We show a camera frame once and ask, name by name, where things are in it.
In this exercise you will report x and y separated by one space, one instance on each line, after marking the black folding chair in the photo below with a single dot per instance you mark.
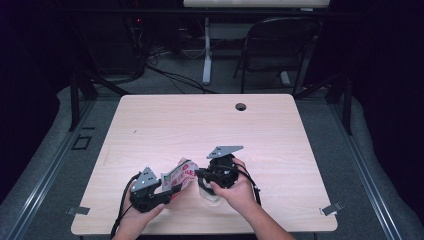
276 43

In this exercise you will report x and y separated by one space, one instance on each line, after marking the pink and white plastic bag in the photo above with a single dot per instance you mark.
181 175

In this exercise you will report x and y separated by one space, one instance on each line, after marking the black frame post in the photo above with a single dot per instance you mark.
74 103
348 106

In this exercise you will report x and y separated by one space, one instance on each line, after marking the metal table clip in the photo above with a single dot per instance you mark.
77 210
331 209

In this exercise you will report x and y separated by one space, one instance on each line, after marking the person's left hand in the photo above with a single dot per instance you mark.
136 221

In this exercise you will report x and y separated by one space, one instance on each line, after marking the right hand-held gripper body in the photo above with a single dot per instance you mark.
222 171

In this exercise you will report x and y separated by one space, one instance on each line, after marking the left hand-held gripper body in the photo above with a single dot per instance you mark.
145 196

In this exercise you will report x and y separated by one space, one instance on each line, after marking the white desk leg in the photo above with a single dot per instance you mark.
207 60

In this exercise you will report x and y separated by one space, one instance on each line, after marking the short white desk foot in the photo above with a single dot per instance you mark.
285 78

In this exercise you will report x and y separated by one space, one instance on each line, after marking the person's right hand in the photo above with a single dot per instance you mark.
238 196

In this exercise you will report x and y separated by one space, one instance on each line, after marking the clear plastic jar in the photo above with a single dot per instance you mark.
211 197

